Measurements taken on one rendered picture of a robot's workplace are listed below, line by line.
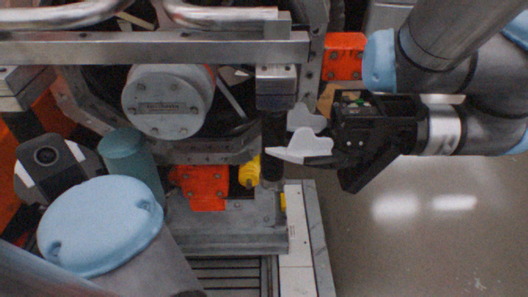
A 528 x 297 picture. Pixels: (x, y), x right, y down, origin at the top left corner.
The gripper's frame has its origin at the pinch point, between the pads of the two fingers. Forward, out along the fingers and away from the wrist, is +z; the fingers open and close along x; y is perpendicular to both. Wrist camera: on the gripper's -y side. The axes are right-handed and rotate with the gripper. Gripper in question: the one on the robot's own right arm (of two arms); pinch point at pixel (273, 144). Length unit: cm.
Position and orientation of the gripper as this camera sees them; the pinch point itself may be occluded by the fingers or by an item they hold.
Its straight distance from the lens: 45.1
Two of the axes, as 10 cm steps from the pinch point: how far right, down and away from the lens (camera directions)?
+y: 0.0, -7.4, -6.7
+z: -10.0, 0.2, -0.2
